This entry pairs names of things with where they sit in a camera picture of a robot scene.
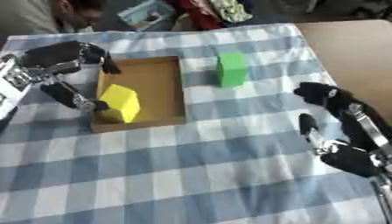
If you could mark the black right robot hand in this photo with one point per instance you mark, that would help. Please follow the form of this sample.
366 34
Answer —
352 116

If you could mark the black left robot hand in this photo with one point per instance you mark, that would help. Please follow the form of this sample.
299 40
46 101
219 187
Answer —
56 55

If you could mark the yellow block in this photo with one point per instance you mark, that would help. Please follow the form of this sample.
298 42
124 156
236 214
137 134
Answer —
120 103

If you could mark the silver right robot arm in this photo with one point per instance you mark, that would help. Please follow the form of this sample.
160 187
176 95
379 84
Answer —
384 189

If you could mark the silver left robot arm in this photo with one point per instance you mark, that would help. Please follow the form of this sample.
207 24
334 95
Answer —
13 84

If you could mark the tan cardboard box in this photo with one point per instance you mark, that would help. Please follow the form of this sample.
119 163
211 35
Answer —
140 93

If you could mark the person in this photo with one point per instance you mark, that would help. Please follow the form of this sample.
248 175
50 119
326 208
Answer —
48 14

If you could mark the light blue book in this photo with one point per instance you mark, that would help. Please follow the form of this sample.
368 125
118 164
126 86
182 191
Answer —
147 14

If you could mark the green block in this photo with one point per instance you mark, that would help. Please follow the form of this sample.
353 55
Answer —
230 69

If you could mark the red cloth item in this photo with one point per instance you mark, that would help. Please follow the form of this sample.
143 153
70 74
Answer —
201 14

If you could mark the green patterned cloth item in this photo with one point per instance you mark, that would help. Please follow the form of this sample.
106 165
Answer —
232 10

